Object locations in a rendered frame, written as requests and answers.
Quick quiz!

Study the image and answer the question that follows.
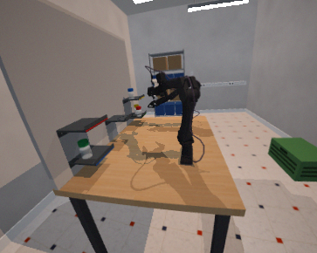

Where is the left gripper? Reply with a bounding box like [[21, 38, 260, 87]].
[[148, 79, 164, 96]]

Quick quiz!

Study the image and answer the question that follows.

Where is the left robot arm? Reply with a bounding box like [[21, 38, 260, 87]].
[[156, 72, 200, 164]]

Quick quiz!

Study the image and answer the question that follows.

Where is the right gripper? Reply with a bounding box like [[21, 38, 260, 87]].
[[148, 95, 162, 108]]

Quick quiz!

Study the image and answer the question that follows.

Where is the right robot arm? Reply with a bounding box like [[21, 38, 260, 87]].
[[151, 82, 200, 103]]

